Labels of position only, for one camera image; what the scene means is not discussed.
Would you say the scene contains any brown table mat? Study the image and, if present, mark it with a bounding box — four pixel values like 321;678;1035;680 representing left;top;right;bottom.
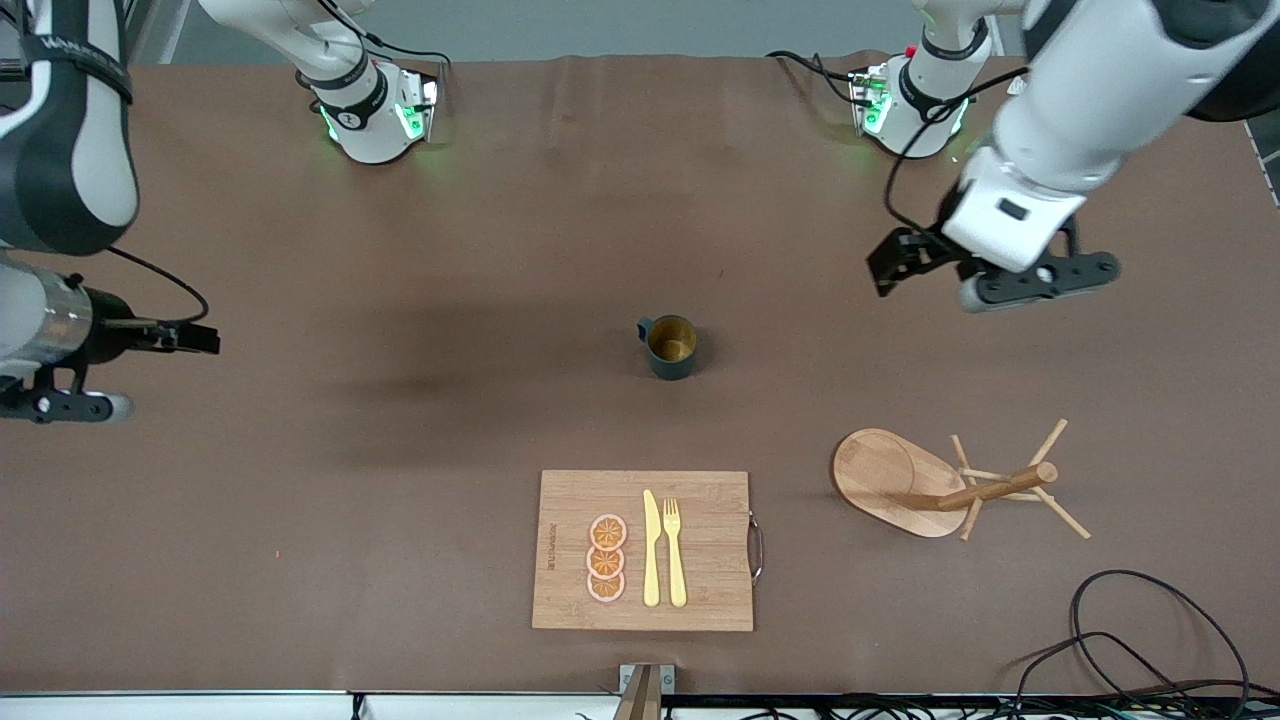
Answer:
0;50;1280;696

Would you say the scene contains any black base cable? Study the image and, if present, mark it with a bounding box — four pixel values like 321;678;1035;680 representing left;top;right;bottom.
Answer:
350;25;449;96
765;50;863;106

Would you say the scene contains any wooden cutting board metal handle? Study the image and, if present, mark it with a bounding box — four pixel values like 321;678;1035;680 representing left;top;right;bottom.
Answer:
531;469;766;633

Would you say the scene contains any yellow plastic fork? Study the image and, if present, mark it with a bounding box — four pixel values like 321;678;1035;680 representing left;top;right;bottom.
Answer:
663;498;689;608

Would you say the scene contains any wooden mug rack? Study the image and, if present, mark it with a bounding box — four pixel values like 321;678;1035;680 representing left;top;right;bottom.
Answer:
830;418;1093;542

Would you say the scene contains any yellow plastic knife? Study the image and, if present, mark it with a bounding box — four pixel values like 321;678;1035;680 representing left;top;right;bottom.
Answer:
642;489;663;608

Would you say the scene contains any teal cup yellow inside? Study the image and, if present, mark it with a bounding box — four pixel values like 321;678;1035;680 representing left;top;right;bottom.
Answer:
636;314;699;381

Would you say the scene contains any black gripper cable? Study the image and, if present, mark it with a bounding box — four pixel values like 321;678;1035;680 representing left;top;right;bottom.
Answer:
100;245;211;326
884;66;1031;241

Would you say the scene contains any metal bracket with post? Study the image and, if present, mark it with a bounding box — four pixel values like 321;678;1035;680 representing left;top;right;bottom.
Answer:
615;663;676;720

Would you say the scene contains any black looped floor cable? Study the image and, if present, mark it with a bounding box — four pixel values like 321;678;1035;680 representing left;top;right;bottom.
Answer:
1070;569;1253;706
1005;630;1216;711

